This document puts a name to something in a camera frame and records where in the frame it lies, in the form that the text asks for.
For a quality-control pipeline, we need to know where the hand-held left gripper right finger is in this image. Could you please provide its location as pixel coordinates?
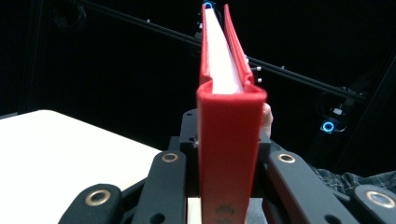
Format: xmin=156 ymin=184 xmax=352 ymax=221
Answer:
xmin=251 ymin=130 xmax=273 ymax=199

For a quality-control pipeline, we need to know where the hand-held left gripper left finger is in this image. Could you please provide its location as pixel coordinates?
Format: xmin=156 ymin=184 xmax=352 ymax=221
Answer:
xmin=169 ymin=108 xmax=200 ymax=198

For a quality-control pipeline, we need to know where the red hardcover book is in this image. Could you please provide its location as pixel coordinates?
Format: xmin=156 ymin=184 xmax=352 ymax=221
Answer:
xmin=195 ymin=3 xmax=268 ymax=224

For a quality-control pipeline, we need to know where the black truss bar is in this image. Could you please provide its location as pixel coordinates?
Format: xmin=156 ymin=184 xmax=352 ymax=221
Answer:
xmin=74 ymin=0 xmax=368 ymax=104

